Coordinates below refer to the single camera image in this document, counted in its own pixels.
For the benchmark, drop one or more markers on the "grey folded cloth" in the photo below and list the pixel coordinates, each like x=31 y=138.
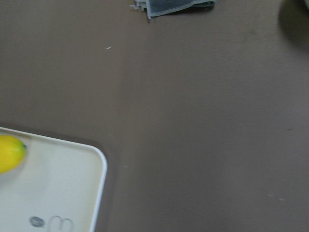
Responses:
x=155 y=8

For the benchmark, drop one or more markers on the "beige rabbit tray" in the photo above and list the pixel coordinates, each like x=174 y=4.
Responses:
x=56 y=188

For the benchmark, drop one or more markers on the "yellow lemon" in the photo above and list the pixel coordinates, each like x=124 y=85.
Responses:
x=12 y=152

